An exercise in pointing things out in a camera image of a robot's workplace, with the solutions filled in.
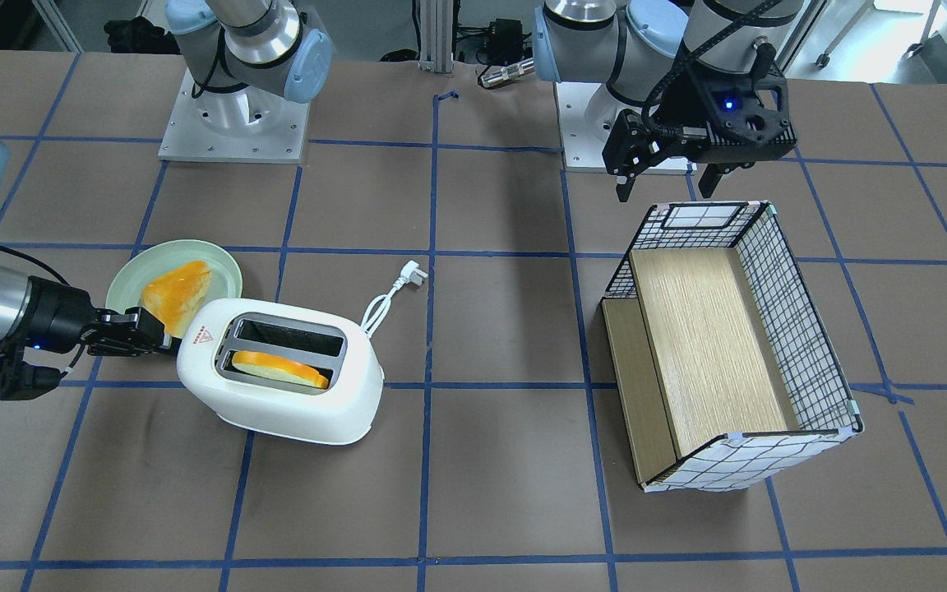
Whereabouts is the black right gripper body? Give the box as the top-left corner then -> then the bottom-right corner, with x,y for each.
25,276 -> 98,354

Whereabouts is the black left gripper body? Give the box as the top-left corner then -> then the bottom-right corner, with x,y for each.
658,63 -> 799,164

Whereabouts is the white toaster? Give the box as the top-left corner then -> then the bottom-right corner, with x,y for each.
177,298 -> 384,445

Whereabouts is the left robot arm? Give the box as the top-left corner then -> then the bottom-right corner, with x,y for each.
531,1 -> 801,202

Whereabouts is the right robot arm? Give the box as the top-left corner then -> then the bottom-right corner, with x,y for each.
0,1 -> 332,401

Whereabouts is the bread slice in toaster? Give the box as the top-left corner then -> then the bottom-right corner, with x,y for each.
232,351 -> 330,390

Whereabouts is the light green plate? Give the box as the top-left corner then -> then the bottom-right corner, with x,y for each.
106,239 -> 243,338

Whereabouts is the bread piece on plate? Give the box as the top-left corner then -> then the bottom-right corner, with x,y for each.
141,260 -> 213,338

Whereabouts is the wire basket with wooden shelf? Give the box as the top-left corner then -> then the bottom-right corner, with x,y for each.
600,200 -> 864,493

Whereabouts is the aluminium frame post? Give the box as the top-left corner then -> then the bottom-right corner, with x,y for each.
414,0 -> 457,77

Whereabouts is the white toaster power cord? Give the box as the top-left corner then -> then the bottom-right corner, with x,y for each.
360,259 -> 427,338

